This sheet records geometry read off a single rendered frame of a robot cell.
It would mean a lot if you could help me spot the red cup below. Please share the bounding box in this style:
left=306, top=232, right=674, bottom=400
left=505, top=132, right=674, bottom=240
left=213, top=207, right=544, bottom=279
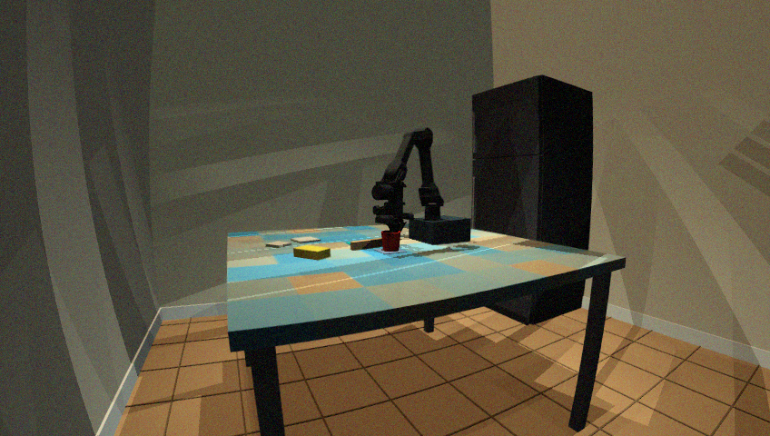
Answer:
left=381, top=230, right=400, bottom=252

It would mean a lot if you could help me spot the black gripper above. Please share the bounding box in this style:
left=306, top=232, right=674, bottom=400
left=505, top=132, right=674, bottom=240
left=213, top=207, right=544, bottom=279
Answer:
left=375, top=200, right=414, bottom=233

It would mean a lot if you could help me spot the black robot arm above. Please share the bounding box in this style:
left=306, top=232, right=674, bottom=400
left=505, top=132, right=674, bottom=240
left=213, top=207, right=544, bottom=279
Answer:
left=371, top=127, right=444, bottom=221

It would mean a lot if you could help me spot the yellow rectangular block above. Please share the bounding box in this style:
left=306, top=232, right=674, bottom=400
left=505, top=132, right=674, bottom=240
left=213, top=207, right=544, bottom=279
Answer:
left=293, top=244, right=331, bottom=260

